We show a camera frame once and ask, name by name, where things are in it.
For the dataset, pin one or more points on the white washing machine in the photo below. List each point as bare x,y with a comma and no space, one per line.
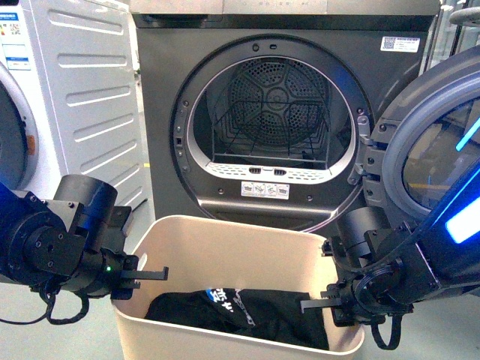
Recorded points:
69,97

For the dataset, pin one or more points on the beige plastic laundry hamper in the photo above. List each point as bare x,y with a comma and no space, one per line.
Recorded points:
203,253

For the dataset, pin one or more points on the black printed t-shirt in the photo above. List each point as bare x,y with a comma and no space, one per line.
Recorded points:
267,314

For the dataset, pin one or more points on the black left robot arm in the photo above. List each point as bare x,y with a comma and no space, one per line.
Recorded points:
72,242

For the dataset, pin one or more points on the dark grey tumble dryer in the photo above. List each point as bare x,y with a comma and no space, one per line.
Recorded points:
260,112

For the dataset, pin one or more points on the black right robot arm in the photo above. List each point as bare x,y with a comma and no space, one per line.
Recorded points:
384,270

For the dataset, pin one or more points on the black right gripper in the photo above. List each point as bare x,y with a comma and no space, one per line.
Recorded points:
358,299

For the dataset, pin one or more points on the dark dryer door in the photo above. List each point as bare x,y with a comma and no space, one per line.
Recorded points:
425,140

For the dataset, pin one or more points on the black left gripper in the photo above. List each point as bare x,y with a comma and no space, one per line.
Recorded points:
106,273

